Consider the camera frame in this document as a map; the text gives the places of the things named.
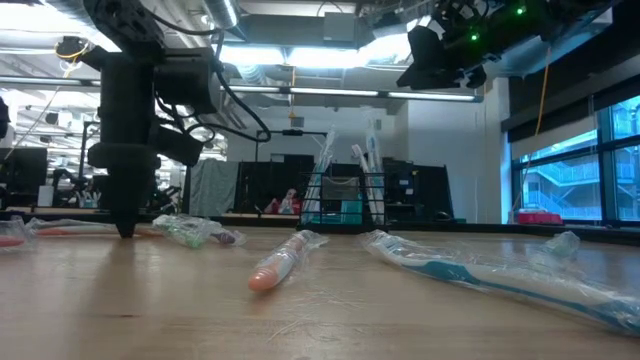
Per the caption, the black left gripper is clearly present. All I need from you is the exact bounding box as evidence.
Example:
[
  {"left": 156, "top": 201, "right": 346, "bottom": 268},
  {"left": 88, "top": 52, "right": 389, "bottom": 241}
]
[{"left": 87, "top": 112, "right": 204, "bottom": 239}]

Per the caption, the black aluminium table frame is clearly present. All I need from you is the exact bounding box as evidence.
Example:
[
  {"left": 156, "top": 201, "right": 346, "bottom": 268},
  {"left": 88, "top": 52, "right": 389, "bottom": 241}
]
[{"left": 0, "top": 206, "right": 640, "bottom": 247}]

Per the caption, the red tray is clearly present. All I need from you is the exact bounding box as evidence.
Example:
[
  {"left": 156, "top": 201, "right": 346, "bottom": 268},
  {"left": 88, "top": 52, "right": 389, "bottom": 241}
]
[{"left": 516, "top": 211, "right": 565, "bottom": 226}]

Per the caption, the grey hanging cloth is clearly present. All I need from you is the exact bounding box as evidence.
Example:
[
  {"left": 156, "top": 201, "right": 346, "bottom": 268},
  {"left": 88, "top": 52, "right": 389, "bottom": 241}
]
[{"left": 187, "top": 158, "right": 241, "bottom": 218}]

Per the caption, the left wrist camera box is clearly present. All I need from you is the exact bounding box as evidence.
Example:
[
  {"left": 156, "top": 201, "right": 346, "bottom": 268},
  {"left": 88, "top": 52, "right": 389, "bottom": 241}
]
[{"left": 153, "top": 47, "right": 217, "bottom": 115}]

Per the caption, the grey ceiling box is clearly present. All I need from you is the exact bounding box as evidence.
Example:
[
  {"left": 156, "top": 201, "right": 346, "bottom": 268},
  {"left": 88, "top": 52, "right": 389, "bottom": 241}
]
[{"left": 322, "top": 12, "right": 359, "bottom": 44}]

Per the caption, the yellow hanging cable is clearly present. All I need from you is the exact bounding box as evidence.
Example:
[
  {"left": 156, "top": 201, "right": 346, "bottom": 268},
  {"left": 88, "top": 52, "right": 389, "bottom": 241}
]
[{"left": 532, "top": 45, "right": 552, "bottom": 137}]

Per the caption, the blue toothbrush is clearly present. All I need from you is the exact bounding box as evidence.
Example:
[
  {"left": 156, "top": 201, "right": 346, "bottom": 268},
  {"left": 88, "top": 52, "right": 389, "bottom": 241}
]
[
  {"left": 358, "top": 228, "right": 640, "bottom": 337},
  {"left": 362, "top": 106, "right": 386, "bottom": 225},
  {"left": 299, "top": 125, "right": 337, "bottom": 225}
]

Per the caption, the orange toothbrush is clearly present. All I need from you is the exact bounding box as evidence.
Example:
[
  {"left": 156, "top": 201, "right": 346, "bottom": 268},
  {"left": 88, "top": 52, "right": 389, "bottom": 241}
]
[
  {"left": 0, "top": 215, "right": 35, "bottom": 251},
  {"left": 25, "top": 216, "right": 166, "bottom": 239},
  {"left": 247, "top": 229, "right": 330, "bottom": 294}
]

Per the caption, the green toothbrush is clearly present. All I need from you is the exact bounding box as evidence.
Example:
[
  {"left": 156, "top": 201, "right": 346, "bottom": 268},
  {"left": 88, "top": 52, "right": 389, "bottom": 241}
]
[
  {"left": 152, "top": 213, "right": 221, "bottom": 250},
  {"left": 529, "top": 230, "right": 582, "bottom": 264}
]

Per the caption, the ceiling light strip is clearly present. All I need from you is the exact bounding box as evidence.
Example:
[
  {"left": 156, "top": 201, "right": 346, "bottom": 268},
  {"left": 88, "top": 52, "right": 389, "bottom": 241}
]
[{"left": 0, "top": 74, "right": 476, "bottom": 101}]

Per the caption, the black wire caddy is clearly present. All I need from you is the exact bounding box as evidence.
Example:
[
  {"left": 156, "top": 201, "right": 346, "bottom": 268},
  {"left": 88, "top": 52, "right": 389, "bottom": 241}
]
[{"left": 297, "top": 169, "right": 389, "bottom": 234}]

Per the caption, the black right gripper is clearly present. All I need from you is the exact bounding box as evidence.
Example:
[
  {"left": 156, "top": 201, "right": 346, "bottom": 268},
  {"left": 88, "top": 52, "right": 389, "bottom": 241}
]
[{"left": 397, "top": 24, "right": 502, "bottom": 92}]

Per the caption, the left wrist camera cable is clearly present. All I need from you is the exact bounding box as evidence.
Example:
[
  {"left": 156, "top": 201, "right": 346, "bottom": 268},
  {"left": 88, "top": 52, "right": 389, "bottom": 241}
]
[{"left": 149, "top": 9, "right": 274, "bottom": 146}]

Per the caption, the black ceiling device yellow cable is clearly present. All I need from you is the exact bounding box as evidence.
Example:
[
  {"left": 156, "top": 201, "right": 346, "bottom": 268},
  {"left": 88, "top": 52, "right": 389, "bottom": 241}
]
[{"left": 53, "top": 34, "right": 92, "bottom": 66}]

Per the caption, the purple toothbrush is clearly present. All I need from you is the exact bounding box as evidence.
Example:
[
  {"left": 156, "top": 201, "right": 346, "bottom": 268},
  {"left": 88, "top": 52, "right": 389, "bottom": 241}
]
[
  {"left": 209, "top": 223, "right": 249, "bottom": 247},
  {"left": 351, "top": 143, "right": 381, "bottom": 225}
]

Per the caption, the grey translucent cup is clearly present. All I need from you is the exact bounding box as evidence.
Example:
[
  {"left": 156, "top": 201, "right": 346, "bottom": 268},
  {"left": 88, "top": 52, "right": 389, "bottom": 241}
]
[{"left": 321, "top": 175, "right": 362, "bottom": 225}]

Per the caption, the black gantry stand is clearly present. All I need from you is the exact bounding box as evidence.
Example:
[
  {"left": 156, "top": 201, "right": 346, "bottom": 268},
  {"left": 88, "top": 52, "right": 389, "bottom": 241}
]
[{"left": 254, "top": 128, "right": 330, "bottom": 166}]

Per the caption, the black partition panel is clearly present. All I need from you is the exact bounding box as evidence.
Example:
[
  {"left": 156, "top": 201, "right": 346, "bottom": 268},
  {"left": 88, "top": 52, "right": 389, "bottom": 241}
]
[{"left": 233, "top": 153, "right": 454, "bottom": 225}]

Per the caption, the black monitor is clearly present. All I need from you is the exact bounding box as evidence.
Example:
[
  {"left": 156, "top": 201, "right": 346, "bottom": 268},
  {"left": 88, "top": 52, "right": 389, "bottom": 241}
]
[{"left": 0, "top": 146, "right": 49, "bottom": 194}]

